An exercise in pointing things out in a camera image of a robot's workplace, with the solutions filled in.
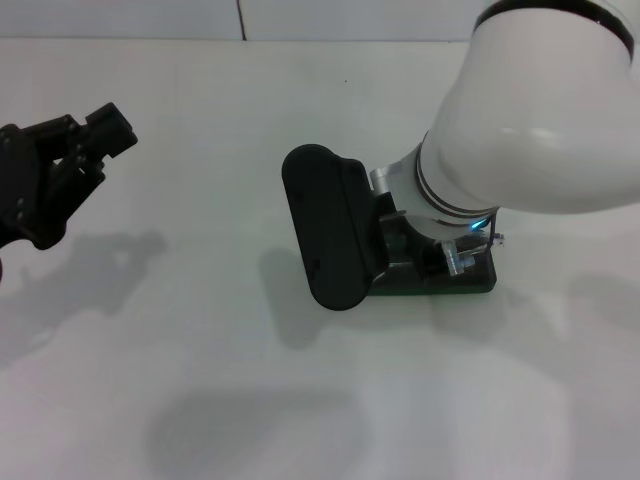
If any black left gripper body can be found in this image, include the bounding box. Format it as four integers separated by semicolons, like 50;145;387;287
0;123;70;251

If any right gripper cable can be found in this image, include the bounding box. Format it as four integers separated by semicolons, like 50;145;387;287
477;212;506;256

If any green glasses case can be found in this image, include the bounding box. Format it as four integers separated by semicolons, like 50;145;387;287
367;238;499;298

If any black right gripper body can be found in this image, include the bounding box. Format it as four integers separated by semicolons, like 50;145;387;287
371;191;452;290

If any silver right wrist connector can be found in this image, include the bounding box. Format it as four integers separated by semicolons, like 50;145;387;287
441;238;479;278

